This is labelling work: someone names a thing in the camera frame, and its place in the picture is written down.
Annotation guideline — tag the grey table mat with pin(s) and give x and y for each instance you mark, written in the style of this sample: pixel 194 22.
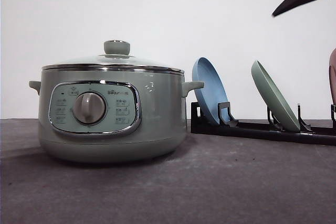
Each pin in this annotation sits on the grey table mat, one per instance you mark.
pixel 211 178

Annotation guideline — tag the blue plate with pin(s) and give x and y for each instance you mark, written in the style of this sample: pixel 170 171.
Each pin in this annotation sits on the blue plate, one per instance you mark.
pixel 213 93

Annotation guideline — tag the black dish rack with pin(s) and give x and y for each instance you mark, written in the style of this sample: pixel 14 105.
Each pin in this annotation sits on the black dish rack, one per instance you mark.
pixel 227 126

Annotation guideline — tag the glass steamer lid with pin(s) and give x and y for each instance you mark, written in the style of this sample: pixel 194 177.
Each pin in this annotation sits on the glass steamer lid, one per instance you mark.
pixel 116 58

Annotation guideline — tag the pink plate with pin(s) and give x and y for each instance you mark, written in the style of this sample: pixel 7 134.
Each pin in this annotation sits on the pink plate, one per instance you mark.
pixel 332 75

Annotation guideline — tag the green electric steamer pot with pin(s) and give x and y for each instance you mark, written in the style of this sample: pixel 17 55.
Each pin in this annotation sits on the green electric steamer pot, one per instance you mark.
pixel 112 112

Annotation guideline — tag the green plate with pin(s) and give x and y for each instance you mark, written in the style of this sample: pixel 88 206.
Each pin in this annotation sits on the green plate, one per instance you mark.
pixel 274 97

